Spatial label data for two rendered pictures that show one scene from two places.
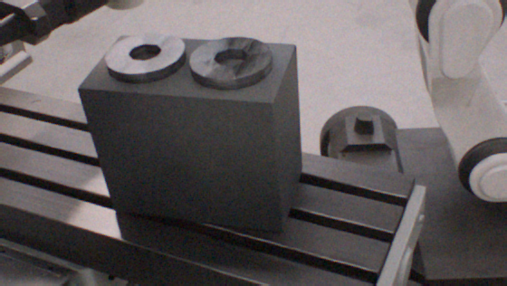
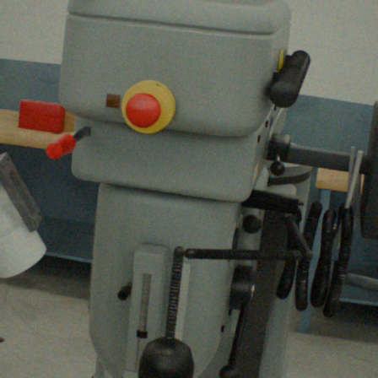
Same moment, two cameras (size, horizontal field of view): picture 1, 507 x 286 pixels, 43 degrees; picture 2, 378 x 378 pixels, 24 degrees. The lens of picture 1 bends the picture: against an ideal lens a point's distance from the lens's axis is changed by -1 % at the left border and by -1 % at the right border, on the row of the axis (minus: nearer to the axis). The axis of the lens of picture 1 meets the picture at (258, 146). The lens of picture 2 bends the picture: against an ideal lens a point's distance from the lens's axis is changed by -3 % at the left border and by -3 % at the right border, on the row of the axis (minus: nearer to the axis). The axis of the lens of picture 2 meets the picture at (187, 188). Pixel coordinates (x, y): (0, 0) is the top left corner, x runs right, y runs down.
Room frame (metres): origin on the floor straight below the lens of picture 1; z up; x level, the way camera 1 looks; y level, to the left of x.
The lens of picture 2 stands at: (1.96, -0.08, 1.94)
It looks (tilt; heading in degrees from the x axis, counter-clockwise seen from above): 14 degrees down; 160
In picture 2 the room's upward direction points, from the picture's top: 6 degrees clockwise
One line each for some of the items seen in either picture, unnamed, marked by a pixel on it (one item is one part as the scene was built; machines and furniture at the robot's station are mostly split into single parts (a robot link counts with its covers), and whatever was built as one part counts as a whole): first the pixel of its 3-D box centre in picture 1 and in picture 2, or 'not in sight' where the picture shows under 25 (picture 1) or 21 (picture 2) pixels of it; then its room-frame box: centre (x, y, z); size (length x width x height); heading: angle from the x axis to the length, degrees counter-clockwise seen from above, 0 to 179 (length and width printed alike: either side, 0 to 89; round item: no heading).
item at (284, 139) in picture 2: not in sight; (274, 153); (0.76, 0.48, 1.66); 0.12 x 0.04 x 0.04; 152
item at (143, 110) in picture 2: not in sight; (143, 109); (0.98, 0.21, 1.76); 0.04 x 0.03 x 0.04; 62
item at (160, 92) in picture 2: not in sight; (148, 106); (0.96, 0.22, 1.76); 0.06 x 0.02 x 0.06; 62
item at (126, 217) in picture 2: not in sight; (164, 277); (0.75, 0.33, 1.47); 0.21 x 0.19 x 0.32; 62
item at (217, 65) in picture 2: not in sight; (188, 47); (0.74, 0.34, 1.81); 0.47 x 0.26 x 0.16; 152
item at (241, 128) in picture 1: (199, 127); not in sight; (0.62, 0.07, 1.05); 0.22 x 0.12 x 0.20; 72
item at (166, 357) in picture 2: not in sight; (167, 360); (0.96, 0.28, 1.43); 0.07 x 0.07 x 0.06
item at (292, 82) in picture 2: not in sight; (290, 73); (0.79, 0.48, 1.79); 0.45 x 0.04 x 0.04; 152
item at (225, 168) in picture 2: not in sight; (183, 133); (0.72, 0.35, 1.68); 0.34 x 0.24 x 0.10; 152
